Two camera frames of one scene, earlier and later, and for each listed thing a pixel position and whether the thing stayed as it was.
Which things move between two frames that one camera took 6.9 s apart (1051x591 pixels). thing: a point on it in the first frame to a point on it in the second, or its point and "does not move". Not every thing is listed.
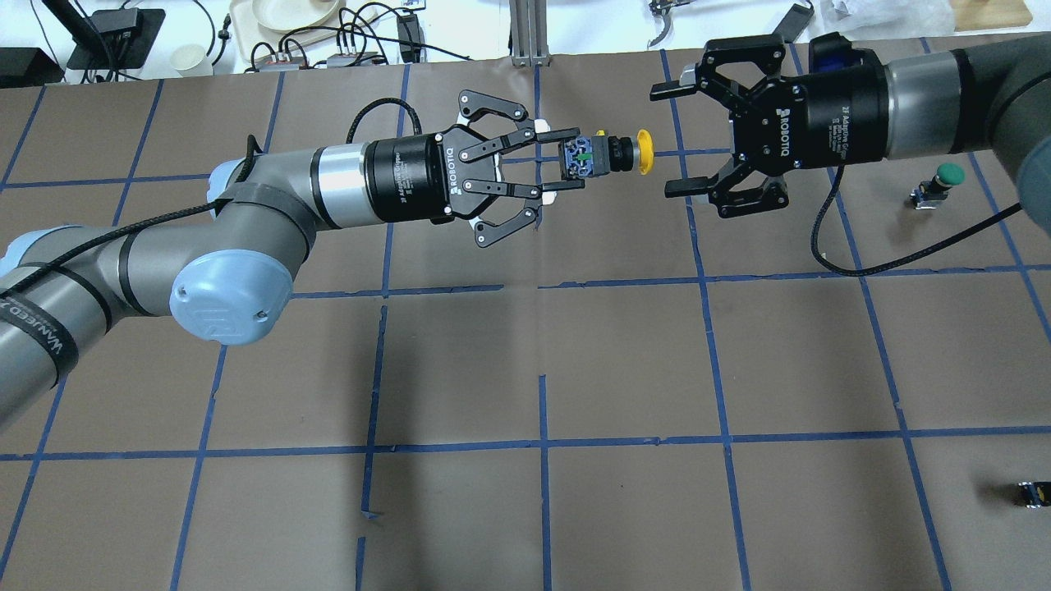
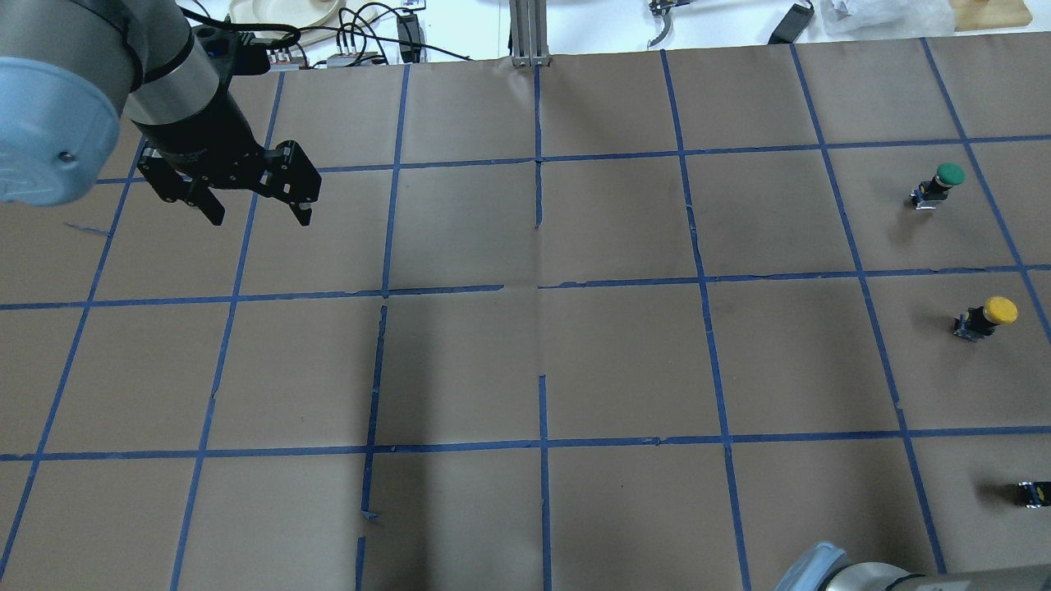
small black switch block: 1034,494 does not move
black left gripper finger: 470,102 to 291,177
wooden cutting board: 988,14 does not move
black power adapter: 794,22 does not move
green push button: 929,194 does not move
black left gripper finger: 486,232 to 173,185
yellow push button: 593,156 to 979,322
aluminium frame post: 529,29 does not move
